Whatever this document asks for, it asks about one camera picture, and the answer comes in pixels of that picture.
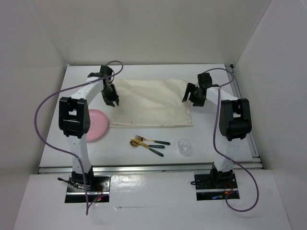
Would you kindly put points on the pink plate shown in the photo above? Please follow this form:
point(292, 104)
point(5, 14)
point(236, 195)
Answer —
point(99, 124)

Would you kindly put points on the cream cloth placemat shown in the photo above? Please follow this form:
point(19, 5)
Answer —
point(153, 103)

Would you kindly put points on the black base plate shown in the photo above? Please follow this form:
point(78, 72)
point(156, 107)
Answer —
point(204, 185)
point(98, 192)

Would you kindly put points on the gold knife green handle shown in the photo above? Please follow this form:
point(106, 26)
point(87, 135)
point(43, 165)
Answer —
point(151, 149)

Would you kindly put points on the gold fork green handle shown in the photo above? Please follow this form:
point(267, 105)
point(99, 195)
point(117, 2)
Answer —
point(151, 140)

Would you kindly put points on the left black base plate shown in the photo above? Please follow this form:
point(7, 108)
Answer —
point(98, 192)

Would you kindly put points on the clear drinking glass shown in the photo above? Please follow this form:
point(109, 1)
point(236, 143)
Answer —
point(184, 147)

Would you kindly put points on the gold spoon green handle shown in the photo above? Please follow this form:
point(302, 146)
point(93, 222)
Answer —
point(135, 144)

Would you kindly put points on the front aluminium rail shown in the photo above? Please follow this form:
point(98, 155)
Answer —
point(148, 168)

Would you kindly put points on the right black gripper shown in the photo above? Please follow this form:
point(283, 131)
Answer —
point(191, 87)

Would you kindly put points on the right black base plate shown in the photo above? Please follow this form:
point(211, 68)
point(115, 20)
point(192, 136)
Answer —
point(204, 185)

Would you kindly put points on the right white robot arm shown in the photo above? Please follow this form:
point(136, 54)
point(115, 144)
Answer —
point(234, 123)

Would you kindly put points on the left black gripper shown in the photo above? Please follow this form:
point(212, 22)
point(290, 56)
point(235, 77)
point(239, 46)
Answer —
point(116, 97)

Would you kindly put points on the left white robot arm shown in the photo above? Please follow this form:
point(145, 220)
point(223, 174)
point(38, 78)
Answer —
point(74, 120)

